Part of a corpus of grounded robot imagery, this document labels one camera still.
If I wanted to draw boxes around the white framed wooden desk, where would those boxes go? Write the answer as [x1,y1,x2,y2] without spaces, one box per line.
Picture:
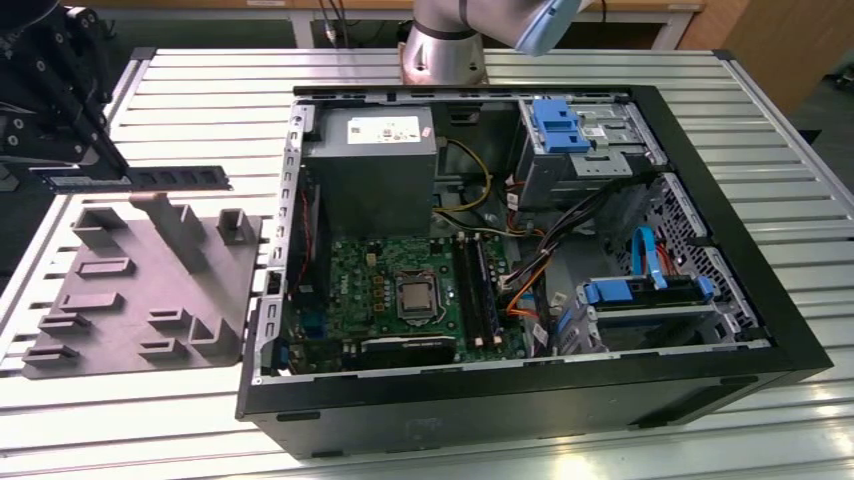
[285,0,708,51]

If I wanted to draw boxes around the black wire bundle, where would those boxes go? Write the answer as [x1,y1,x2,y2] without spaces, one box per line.
[496,174,652,296]

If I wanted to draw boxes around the green motherboard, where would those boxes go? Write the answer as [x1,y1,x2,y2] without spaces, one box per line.
[285,234,535,374]

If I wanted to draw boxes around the black graphics card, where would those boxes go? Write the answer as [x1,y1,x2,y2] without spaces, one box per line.
[343,333,459,369]

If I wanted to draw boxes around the grey metal drive cage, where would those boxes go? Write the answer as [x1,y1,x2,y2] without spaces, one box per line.
[516,97,668,211]

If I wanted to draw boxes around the blue flat data wire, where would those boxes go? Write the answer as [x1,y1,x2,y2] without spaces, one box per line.
[629,227,670,291]

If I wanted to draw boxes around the blue drive latch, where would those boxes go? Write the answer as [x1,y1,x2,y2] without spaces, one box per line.
[532,99,592,154]

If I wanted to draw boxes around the CPU socket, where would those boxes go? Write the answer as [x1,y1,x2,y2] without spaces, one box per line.
[392,268,447,329]

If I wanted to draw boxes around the black PC case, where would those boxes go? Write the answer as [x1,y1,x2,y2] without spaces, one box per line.
[233,83,836,459]

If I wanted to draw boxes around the yellow wire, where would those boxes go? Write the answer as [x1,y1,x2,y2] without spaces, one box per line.
[432,138,493,216]

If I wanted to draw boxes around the wooden cabinet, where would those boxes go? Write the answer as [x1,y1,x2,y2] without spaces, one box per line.
[676,0,854,119]

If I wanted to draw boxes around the grey power supply unit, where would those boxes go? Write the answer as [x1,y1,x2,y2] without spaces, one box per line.
[303,107,441,239]

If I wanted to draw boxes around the silver CPU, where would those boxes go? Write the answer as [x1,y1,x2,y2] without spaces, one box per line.
[397,284,435,314]

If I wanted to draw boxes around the grey metal disk bay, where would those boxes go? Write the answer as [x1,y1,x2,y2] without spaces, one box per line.
[552,299,739,356]

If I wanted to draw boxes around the hard disk in blue carrier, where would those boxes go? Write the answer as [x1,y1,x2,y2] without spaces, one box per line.
[576,276,716,312]

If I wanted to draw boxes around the orange wires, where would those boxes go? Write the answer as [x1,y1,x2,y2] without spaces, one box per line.
[503,279,555,319]

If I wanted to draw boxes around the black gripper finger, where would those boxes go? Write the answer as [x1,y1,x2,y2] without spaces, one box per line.
[32,7,132,187]

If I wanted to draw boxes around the black RAM slot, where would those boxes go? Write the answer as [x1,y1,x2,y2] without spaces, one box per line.
[452,234,487,350]

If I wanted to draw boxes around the grey parts rack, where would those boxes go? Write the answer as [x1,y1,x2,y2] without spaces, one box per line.
[18,192,265,381]

